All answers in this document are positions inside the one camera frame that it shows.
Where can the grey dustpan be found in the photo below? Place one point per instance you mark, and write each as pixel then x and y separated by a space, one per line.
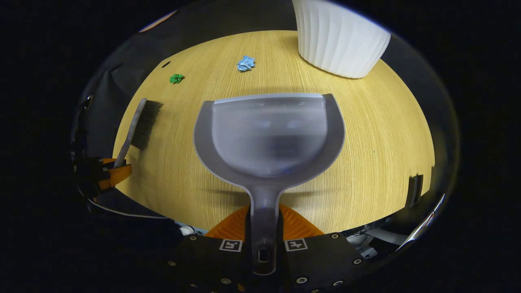
pixel 268 138

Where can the blue paper ball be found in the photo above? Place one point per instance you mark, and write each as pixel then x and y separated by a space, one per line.
pixel 246 64

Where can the wooden desktop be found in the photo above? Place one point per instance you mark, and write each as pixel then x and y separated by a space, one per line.
pixel 378 134

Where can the small grey broom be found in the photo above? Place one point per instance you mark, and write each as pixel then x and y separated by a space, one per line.
pixel 140 122

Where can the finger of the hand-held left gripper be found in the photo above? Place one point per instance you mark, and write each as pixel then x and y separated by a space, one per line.
pixel 116 176

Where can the green paper ball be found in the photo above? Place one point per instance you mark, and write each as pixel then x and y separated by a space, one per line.
pixel 176 79

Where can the black table clamp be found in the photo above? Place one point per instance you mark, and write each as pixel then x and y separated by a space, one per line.
pixel 415 191

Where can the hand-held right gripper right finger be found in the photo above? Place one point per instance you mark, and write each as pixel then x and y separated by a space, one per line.
pixel 321 264

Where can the white ribbed garbage bin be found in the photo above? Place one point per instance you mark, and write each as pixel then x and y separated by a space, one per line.
pixel 342 36

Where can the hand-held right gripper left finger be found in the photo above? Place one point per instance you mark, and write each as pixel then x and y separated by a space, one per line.
pixel 211 264

